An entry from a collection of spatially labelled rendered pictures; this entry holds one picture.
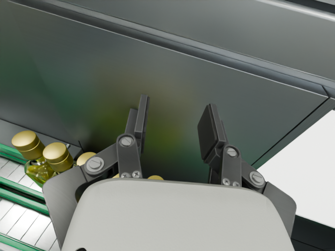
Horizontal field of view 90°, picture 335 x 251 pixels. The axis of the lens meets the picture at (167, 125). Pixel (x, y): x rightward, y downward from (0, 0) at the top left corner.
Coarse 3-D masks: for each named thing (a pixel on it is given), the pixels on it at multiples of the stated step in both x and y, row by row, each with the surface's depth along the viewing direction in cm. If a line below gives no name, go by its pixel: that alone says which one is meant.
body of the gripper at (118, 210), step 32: (96, 192) 8; (128, 192) 8; (160, 192) 8; (192, 192) 8; (224, 192) 8; (256, 192) 9; (96, 224) 7; (128, 224) 7; (160, 224) 7; (192, 224) 7; (224, 224) 7; (256, 224) 8
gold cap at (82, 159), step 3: (84, 153) 28; (87, 153) 28; (90, 153) 28; (93, 153) 28; (81, 156) 27; (84, 156) 27; (87, 156) 28; (90, 156) 28; (78, 159) 27; (81, 159) 27; (84, 159) 27; (78, 162) 27; (81, 162) 27; (84, 162) 27
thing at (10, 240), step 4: (0, 232) 40; (0, 236) 34; (4, 236) 34; (8, 236) 39; (0, 240) 34; (4, 240) 34; (8, 240) 34; (12, 240) 34; (16, 240) 36; (20, 240) 40; (8, 244) 34; (12, 244) 34; (16, 244) 34; (20, 244) 34; (24, 244) 34; (28, 244) 38; (16, 248) 34; (20, 248) 34; (24, 248) 34; (28, 248) 34; (32, 248) 34; (36, 248) 36
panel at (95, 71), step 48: (48, 48) 29; (96, 48) 26; (144, 48) 24; (192, 48) 24; (96, 96) 34; (192, 96) 27; (240, 96) 25; (288, 96) 23; (96, 144) 48; (192, 144) 36; (240, 144) 32; (288, 144) 29
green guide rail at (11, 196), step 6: (0, 192) 39; (6, 192) 39; (12, 192) 40; (6, 198) 44; (12, 198) 40; (18, 198) 39; (24, 198) 39; (24, 204) 43; (30, 204) 39; (36, 204) 39; (42, 204) 39; (36, 210) 44; (42, 210) 40
